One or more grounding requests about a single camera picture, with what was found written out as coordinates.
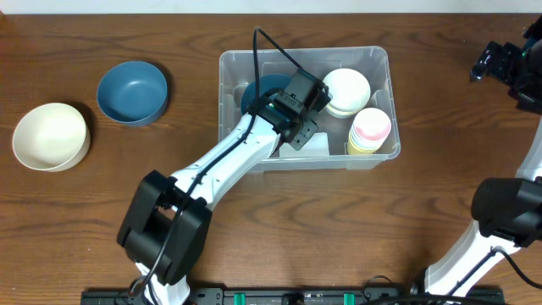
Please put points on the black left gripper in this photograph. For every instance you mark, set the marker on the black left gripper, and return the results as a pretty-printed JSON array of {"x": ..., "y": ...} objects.
[{"x": 303, "y": 134}]

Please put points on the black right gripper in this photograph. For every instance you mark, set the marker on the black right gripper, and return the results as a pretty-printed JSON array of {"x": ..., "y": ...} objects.
[{"x": 492, "y": 59}]

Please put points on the blue bowl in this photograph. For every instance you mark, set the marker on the blue bowl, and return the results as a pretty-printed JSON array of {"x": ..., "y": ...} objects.
[
  {"x": 134, "y": 93},
  {"x": 266, "y": 83}
]

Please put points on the white small bowl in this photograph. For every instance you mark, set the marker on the white small bowl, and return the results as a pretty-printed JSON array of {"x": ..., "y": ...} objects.
[{"x": 349, "y": 89}]

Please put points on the yellow plastic cup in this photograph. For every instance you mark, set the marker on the yellow plastic cup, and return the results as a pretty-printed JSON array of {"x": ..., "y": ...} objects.
[{"x": 352, "y": 149}]

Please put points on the pink plastic cup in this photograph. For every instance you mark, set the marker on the pink plastic cup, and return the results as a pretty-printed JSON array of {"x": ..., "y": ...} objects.
[{"x": 372, "y": 124}]

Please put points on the cream large bowl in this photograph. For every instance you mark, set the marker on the cream large bowl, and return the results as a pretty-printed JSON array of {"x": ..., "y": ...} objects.
[{"x": 52, "y": 137}]

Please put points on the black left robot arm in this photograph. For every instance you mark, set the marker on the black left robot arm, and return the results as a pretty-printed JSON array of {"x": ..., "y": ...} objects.
[{"x": 166, "y": 225}]

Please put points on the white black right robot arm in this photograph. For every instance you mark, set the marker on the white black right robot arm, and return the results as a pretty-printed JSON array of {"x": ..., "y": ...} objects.
[{"x": 506, "y": 212}]

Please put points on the clear plastic storage bin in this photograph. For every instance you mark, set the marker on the clear plastic storage bin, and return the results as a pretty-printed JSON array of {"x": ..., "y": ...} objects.
[{"x": 328, "y": 148}]

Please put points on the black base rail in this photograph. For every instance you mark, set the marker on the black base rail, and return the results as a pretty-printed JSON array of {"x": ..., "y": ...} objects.
[{"x": 218, "y": 296}]

